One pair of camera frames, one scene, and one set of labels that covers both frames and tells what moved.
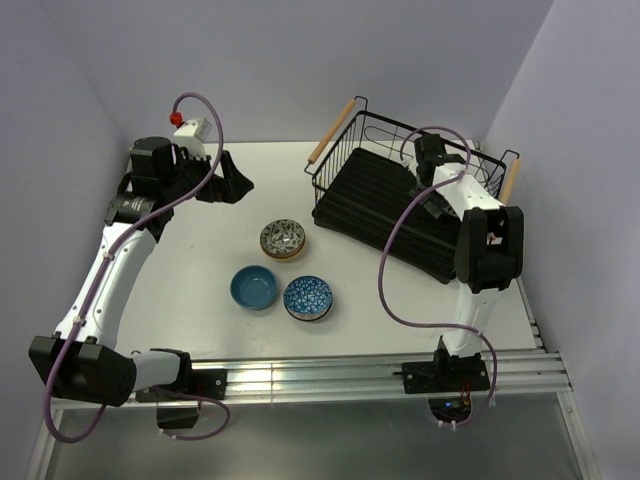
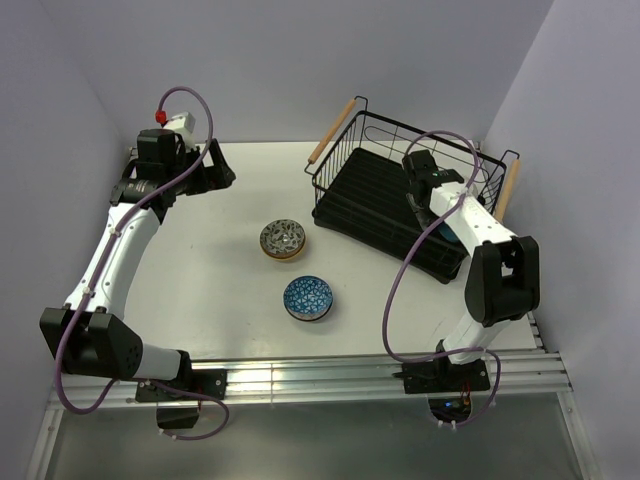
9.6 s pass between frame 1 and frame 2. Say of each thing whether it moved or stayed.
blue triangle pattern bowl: stayed
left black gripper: moved
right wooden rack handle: stayed
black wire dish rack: stayed
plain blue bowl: moved
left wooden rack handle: stayed
